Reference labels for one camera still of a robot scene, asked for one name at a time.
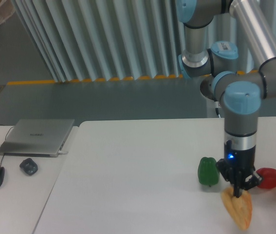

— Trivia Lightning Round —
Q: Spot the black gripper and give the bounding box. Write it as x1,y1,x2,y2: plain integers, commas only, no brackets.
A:
216,140,264,197

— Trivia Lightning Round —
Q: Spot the triangular bread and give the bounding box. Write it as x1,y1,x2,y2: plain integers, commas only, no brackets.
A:
221,187,253,231

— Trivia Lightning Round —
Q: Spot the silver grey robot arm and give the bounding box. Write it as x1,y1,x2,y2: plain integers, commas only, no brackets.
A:
176,0,276,197

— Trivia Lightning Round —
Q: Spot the red bell pepper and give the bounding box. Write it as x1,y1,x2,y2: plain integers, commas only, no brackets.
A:
256,168,276,189

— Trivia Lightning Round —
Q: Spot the green bell pepper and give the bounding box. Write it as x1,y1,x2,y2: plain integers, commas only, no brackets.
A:
198,157,220,187

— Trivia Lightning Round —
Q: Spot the silver closed laptop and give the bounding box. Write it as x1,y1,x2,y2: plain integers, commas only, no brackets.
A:
0,119,74,157

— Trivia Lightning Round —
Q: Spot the white folding partition screen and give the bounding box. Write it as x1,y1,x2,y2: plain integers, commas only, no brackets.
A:
11,0,260,84

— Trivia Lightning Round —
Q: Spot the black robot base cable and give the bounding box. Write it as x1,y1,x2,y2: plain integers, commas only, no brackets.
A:
213,97,222,119

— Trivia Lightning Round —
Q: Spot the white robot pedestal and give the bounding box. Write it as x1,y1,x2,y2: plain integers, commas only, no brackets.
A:
200,75,224,118

